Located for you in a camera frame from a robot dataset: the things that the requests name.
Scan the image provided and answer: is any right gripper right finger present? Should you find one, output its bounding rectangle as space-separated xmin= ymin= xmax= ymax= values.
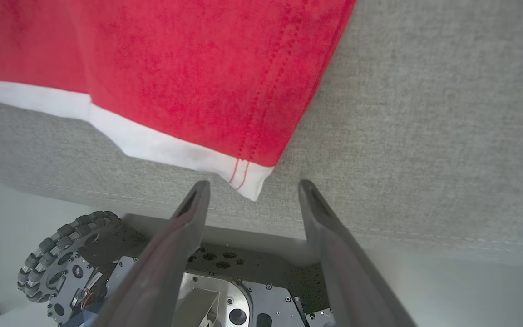
xmin=298 ymin=179 xmax=419 ymax=327

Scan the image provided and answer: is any red shirt with white hem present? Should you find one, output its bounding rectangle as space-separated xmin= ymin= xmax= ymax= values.
xmin=0 ymin=0 xmax=356 ymax=202

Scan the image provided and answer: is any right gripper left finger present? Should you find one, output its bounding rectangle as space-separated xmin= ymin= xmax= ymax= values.
xmin=90 ymin=180 xmax=211 ymax=327

